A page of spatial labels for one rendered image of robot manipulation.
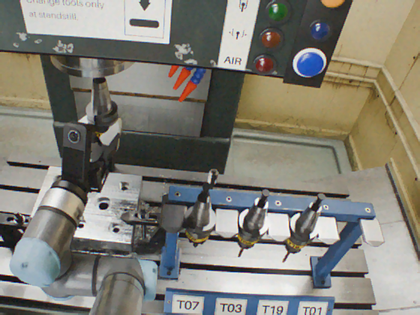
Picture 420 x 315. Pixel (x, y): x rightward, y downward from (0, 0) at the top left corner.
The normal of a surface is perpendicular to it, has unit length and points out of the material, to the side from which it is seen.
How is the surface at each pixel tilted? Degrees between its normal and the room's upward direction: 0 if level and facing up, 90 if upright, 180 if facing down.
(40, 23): 90
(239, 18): 90
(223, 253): 0
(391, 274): 24
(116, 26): 90
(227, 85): 90
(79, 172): 61
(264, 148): 0
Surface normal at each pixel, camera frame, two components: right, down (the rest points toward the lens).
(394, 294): -0.29, -0.65
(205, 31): -0.03, 0.73
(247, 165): 0.11, -0.67
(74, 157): -0.15, 0.29
